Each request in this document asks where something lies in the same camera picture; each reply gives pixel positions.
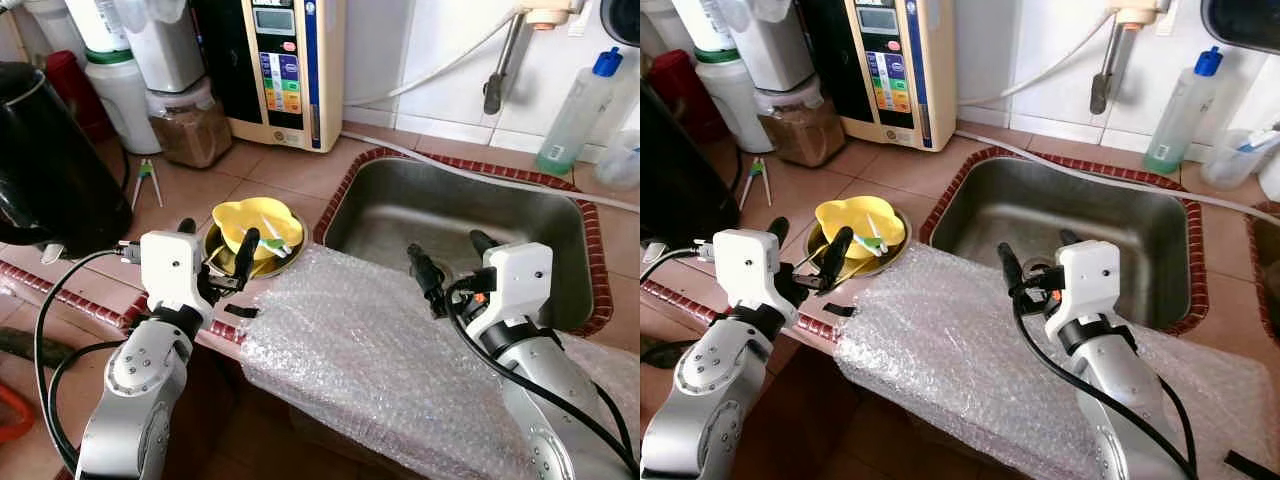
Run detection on yellow plastic bowl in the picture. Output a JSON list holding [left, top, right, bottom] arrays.
[[211, 198, 305, 263], [815, 196, 908, 259]]

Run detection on clear bubble wrap sheet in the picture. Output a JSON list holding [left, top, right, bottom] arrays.
[[835, 243, 1280, 480], [238, 243, 641, 480]]

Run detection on dark oblong stone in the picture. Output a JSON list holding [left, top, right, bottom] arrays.
[[0, 328, 61, 369]]

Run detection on stainless steel sink basin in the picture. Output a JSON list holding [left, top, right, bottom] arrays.
[[918, 155, 1196, 331], [322, 155, 598, 333]]

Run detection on clear jar brown powder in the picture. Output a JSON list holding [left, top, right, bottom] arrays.
[[147, 85, 234, 169], [753, 85, 847, 169]]

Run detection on green soap bottle blue cap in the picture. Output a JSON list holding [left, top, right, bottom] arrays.
[[535, 47, 623, 177], [1143, 46, 1224, 175]]

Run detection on grey plastic canister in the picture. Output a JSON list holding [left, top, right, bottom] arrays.
[[728, 0, 816, 93], [115, 0, 206, 93]]

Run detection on cream water ionizer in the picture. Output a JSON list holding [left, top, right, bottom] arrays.
[[190, 0, 347, 154], [800, 0, 958, 153]]

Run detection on thin white tube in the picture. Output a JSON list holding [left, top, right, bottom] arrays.
[[340, 128, 641, 213], [955, 128, 1280, 216]]

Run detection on metal wall faucet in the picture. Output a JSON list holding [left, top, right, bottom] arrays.
[[484, 0, 584, 116], [1090, 0, 1171, 116]]

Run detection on stainless steel bowl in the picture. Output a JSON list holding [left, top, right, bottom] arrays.
[[806, 212, 913, 281], [203, 215, 309, 279]]

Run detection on white labelled bottle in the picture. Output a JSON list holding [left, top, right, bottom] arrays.
[[670, 0, 741, 53], [62, 0, 131, 53]]

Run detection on black electric kettle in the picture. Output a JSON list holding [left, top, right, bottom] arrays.
[[0, 62, 134, 259], [640, 80, 743, 251]]

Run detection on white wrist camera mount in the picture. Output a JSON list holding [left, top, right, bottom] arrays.
[[712, 229, 791, 311], [138, 230, 213, 313], [1045, 240, 1121, 336], [465, 242, 554, 341]]

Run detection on white water hose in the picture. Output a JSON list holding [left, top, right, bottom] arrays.
[[957, 15, 1119, 109], [343, 15, 523, 109]]

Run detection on dark round pan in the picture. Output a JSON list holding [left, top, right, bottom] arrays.
[[600, 0, 641, 48], [1200, 0, 1280, 56]]

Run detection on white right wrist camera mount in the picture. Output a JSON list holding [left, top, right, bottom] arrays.
[[465, 242, 554, 341], [1045, 240, 1121, 336]]

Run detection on red plastic container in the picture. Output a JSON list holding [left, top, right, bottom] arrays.
[[648, 48, 729, 143], [45, 50, 113, 141]]

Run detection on small green metal tongs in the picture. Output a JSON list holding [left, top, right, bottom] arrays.
[[131, 158, 164, 211], [738, 157, 773, 209]]

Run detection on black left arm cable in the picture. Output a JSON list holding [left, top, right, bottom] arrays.
[[640, 247, 713, 286], [33, 245, 136, 473]]

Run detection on white bottle green cap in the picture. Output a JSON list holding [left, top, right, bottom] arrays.
[[693, 48, 773, 154], [83, 48, 161, 156]]

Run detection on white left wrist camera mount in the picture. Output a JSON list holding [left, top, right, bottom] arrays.
[[712, 229, 791, 311], [138, 230, 213, 313]]

